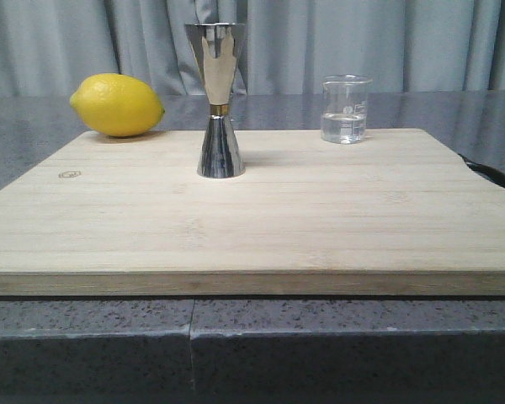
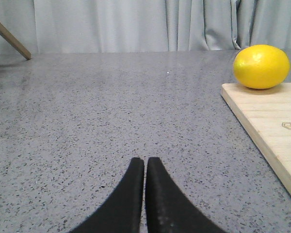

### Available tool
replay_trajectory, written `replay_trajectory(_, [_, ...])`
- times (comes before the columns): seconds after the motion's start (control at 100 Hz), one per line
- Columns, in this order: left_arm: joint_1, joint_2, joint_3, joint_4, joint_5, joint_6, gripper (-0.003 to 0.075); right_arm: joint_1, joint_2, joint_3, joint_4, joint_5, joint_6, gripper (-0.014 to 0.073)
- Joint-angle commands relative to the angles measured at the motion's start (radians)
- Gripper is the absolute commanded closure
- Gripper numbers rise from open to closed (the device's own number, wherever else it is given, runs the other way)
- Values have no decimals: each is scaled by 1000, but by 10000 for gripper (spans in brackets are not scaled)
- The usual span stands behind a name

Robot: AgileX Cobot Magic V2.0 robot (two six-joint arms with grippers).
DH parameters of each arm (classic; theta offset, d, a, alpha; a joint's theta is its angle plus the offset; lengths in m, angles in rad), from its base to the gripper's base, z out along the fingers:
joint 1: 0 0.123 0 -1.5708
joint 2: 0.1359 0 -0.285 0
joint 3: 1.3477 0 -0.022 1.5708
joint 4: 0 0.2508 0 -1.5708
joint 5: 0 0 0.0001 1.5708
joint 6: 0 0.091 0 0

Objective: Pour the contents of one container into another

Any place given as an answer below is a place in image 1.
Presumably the black cable on table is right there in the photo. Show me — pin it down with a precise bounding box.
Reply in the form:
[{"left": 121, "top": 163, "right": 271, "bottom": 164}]
[{"left": 458, "top": 152, "right": 505, "bottom": 195}]

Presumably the small glass beaker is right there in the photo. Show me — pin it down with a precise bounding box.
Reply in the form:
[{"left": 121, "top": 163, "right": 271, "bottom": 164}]
[{"left": 321, "top": 74, "right": 373, "bottom": 144}]

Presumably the yellow lemon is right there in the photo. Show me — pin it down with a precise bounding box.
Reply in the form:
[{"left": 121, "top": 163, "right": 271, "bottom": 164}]
[{"left": 69, "top": 73, "right": 165, "bottom": 137}]

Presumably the steel double jigger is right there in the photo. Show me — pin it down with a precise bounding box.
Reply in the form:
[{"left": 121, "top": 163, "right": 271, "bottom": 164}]
[{"left": 185, "top": 23, "right": 246, "bottom": 179}]

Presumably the wooden cutting board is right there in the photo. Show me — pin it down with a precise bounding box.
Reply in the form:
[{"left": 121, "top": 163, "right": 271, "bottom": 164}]
[{"left": 0, "top": 129, "right": 505, "bottom": 296}]

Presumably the grey curtain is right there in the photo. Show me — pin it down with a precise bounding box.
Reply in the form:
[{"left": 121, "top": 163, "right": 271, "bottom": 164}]
[{"left": 0, "top": 1, "right": 505, "bottom": 96}]

